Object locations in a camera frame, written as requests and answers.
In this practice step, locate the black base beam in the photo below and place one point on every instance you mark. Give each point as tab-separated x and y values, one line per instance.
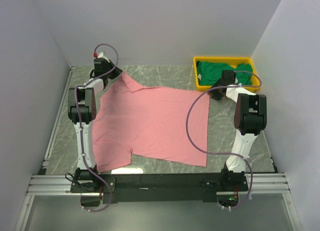
205	187

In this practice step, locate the yellow plastic bin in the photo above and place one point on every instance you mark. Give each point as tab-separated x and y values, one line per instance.
232	61

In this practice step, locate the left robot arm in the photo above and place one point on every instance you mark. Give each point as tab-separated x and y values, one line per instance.
82	111

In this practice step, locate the pink t shirt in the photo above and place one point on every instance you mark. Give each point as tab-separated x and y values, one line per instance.
154	122

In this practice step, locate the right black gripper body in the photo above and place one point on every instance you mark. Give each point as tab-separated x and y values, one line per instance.
216	94

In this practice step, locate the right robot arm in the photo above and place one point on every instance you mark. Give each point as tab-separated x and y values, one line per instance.
250	117

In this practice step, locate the green t shirt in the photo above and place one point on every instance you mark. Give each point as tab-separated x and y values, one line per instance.
208	73

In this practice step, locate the aluminium frame rail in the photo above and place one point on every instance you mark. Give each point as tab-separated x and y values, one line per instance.
42	184

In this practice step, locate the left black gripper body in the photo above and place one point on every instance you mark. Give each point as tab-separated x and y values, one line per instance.
113	74

